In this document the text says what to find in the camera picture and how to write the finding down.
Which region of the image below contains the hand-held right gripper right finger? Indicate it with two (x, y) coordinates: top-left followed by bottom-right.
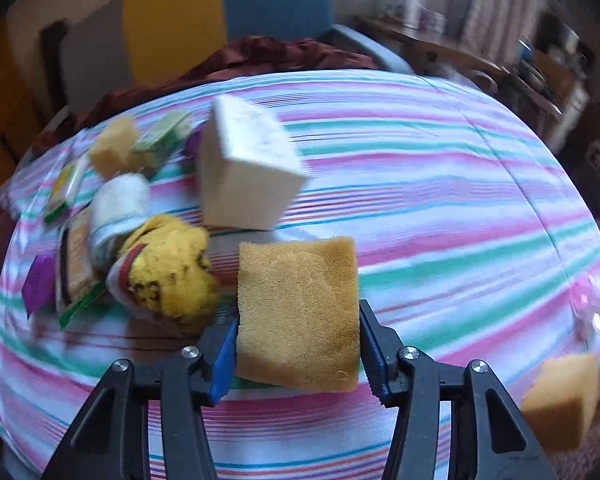
(358, 299), (561, 480)

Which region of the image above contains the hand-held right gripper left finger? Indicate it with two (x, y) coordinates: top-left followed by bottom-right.
(40, 307), (241, 480)

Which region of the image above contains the large yellow sponge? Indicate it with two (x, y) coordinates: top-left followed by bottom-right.
(236, 236), (361, 394)

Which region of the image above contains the yellow sock ball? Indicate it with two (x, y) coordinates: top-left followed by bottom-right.
(105, 214), (221, 334)

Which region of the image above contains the brown biscuit packet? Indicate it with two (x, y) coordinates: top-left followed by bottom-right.
(55, 207), (109, 332)

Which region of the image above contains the white printed carton box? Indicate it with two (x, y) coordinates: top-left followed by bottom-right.
(196, 94), (311, 232)

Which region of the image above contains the white towel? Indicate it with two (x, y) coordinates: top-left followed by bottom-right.
(87, 172), (152, 262)

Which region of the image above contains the yellow sponge block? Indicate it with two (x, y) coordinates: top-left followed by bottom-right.
(520, 352), (600, 452)

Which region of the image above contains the pink translucent wrapper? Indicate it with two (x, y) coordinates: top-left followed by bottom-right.
(570, 275), (600, 342)

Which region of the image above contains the green white snack packet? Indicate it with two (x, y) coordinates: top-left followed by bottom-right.
(130, 109), (194, 172)

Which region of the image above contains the yellow green snack packet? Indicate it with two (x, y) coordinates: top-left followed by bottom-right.
(44, 156), (90, 225)

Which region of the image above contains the small yellow sponge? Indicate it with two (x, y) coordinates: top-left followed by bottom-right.
(89, 115), (142, 179)

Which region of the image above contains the dark red cloth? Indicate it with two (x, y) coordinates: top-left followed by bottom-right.
(30, 35), (382, 152)

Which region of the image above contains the wooden desk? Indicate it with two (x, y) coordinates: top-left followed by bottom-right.
(354, 14), (567, 127)

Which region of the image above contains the wooden wardrobe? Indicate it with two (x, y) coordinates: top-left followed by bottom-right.
(0, 24), (47, 202)

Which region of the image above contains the grey yellow blue chair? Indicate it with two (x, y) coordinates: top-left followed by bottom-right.
(60, 0), (417, 111)

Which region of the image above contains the black rolled mat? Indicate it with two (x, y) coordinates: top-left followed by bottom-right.
(40, 19), (72, 112)

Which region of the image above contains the cluttered wooden shelf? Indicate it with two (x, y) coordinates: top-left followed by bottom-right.
(515, 10), (597, 112)

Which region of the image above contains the white printed canister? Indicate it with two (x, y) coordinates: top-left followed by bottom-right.
(380, 0), (424, 29)

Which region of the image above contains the patterned curtain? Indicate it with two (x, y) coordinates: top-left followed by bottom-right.
(460, 0), (556, 67)

